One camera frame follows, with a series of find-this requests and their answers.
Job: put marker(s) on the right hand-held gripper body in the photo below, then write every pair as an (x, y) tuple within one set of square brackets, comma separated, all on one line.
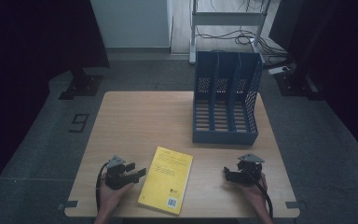
[(250, 171)]

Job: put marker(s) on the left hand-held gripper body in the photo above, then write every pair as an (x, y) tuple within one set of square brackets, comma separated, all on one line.
[(115, 175)]

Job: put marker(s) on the yellow book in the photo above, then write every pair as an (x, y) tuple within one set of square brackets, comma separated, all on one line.
[(167, 179)]

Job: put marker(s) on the blue file rack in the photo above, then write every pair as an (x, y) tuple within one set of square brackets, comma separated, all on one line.
[(223, 124)]

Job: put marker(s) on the person's left hand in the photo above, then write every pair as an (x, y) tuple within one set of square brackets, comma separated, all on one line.
[(113, 196)]

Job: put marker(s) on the person's right hand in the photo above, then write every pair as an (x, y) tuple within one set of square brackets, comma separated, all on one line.
[(254, 194)]

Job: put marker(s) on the white power strip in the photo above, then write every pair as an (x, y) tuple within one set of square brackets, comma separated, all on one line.
[(278, 70)]

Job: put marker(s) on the dark curtain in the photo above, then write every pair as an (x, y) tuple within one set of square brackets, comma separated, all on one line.
[(338, 62), (28, 62)]

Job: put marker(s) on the white partition panel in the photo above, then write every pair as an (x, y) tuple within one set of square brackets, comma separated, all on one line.
[(130, 21)]

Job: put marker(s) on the black stand base plate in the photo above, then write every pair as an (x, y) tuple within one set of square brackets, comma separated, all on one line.
[(82, 85), (295, 85)]

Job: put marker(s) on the white metal stand frame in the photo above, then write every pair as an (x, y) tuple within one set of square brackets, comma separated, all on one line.
[(227, 18)]

